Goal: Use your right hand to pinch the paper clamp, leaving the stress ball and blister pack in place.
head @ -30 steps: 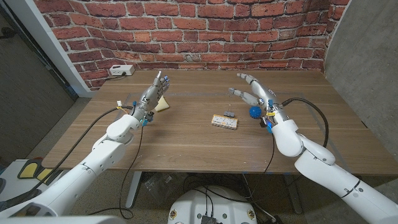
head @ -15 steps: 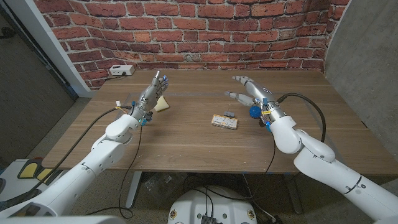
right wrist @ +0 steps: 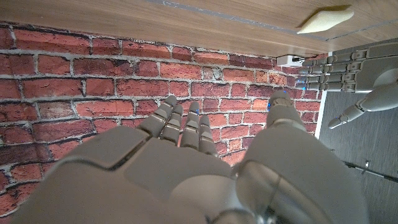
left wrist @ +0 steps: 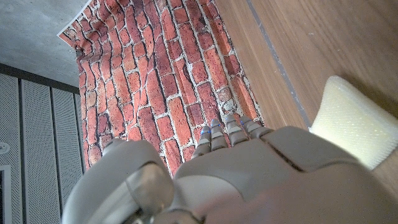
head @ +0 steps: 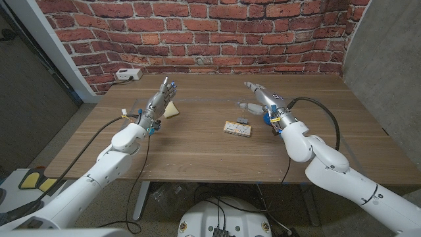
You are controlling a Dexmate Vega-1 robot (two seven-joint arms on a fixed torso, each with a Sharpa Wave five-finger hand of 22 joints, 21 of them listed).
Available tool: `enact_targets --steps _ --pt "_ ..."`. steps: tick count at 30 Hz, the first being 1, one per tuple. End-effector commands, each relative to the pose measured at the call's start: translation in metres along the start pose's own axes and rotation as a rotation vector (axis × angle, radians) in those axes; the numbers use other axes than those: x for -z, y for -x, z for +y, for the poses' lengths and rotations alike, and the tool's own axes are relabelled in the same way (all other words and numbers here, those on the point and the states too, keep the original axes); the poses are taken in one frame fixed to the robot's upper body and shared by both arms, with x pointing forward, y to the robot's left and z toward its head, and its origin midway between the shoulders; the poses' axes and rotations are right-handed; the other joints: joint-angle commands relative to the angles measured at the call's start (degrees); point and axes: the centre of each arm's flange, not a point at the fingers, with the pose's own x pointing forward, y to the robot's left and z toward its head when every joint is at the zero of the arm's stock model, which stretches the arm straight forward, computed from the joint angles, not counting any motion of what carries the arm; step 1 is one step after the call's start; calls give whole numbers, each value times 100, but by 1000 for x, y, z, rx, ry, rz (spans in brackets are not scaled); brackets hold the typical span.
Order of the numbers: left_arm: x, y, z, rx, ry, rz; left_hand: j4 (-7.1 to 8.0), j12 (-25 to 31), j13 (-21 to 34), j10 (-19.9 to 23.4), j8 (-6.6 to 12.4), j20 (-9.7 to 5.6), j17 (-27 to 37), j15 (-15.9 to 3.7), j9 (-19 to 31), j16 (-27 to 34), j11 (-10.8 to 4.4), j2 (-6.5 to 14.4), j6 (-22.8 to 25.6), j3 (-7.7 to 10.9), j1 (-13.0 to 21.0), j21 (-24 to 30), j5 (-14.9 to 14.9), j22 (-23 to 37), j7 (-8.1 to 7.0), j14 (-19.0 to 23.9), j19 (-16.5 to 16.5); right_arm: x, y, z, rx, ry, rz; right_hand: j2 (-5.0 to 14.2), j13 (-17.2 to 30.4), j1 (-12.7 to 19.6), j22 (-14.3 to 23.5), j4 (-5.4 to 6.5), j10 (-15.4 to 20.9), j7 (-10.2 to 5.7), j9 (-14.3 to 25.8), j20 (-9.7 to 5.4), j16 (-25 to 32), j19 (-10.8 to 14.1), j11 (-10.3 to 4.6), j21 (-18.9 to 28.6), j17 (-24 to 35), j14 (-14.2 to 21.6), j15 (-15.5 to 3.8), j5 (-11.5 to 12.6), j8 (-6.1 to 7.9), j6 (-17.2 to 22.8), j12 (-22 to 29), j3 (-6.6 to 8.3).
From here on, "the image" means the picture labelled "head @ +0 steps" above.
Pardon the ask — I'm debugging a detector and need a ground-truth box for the white power strip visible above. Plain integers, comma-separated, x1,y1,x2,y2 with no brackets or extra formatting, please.
115,68,143,81

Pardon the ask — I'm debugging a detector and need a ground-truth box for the grey table leg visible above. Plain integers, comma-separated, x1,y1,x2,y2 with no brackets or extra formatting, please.
299,184,320,227
132,180,151,221

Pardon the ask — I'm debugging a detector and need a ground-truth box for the small patterned flat box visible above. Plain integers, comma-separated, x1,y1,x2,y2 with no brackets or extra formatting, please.
223,120,253,138

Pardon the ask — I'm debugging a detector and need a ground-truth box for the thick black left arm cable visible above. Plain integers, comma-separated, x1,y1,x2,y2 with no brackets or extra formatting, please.
32,113,141,203

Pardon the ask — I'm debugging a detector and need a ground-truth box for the white floor platform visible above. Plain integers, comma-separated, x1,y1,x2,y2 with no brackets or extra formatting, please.
0,168,72,215

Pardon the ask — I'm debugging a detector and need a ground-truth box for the white robot chest shell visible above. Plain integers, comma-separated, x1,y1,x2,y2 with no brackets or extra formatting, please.
0,228,134,237

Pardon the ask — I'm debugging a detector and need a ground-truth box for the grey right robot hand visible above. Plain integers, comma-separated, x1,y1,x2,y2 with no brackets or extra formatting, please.
236,81,297,130

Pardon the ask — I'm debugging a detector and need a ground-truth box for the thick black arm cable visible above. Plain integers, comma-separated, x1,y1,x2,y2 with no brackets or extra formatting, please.
32,113,141,203
285,96,341,151

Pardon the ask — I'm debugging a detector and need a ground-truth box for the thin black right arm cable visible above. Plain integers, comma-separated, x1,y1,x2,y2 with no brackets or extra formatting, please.
280,156,292,185

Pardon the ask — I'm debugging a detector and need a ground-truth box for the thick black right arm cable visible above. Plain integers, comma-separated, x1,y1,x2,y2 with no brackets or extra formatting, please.
285,96,341,151

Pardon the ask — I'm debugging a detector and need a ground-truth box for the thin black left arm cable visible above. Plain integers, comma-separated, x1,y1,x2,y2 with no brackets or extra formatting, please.
98,131,152,235

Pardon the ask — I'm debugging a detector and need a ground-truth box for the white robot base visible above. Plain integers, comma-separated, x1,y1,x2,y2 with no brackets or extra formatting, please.
177,196,273,237

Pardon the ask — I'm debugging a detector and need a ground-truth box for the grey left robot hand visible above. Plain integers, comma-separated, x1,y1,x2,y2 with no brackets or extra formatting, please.
137,76,178,130

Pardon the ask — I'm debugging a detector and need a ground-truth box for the yellow black foot pedal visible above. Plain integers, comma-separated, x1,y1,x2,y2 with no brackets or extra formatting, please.
18,167,46,190
38,177,60,194

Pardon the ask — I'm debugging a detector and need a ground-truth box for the white door frame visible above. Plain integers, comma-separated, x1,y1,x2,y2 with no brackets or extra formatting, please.
5,0,99,105

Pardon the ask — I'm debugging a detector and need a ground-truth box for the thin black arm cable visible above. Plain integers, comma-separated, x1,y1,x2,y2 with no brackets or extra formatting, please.
98,131,152,235
280,156,292,185

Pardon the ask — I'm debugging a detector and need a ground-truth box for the clear plastic bag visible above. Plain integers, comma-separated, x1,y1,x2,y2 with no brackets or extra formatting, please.
151,182,195,211

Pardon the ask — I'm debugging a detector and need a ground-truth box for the cream sponge wedge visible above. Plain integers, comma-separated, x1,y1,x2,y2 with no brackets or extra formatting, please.
163,101,180,120

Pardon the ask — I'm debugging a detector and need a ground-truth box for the red brick printed backdrop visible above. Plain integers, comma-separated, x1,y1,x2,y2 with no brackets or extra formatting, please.
35,0,372,96

